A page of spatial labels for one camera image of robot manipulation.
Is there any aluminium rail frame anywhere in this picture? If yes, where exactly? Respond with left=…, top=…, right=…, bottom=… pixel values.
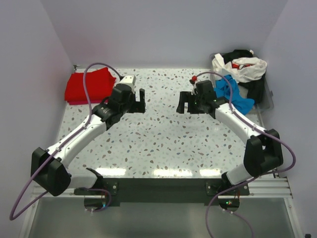
left=19, top=158, right=305, bottom=238

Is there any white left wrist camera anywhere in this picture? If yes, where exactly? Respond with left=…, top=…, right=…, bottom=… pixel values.
left=119, top=74, right=136, bottom=87

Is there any black t-shirt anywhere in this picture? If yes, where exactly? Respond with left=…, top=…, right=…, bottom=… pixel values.
left=222, top=50, right=265, bottom=104

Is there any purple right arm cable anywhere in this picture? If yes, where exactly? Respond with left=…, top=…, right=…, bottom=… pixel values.
left=195, top=71, right=297, bottom=238

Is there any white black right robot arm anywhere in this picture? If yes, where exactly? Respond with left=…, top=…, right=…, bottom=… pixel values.
left=176, top=80, right=283, bottom=186

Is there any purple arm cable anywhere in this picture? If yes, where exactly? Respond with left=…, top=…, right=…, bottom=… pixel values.
left=9, top=62, right=124, bottom=221
left=195, top=71, right=297, bottom=238

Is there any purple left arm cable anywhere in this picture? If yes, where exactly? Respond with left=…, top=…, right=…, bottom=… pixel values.
left=9, top=62, right=124, bottom=221

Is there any red t-shirt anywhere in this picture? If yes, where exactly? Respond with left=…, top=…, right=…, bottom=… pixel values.
left=64, top=67, right=116, bottom=102

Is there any blue t-shirt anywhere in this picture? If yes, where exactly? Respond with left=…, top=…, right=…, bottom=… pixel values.
left=214, top=75, right=255, bottom=115

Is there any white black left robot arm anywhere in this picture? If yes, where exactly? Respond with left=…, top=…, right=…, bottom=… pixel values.
left=31, top=83, right=146, bottom=196

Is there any white t-shirt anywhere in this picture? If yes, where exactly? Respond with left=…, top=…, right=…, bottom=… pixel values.
left=211, top=54, right=267, bottom=83

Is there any clear plastic bin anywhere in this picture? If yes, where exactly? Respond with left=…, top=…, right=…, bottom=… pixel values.
left=210, top=53, right=274, bottom=114

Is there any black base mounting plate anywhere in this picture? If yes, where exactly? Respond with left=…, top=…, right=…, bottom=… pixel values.
left=73, top=178, right=250, bottom=208

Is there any folded pink t-shirt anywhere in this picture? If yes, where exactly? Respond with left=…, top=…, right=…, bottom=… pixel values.
left=68, top=100, right=102, bottom=105

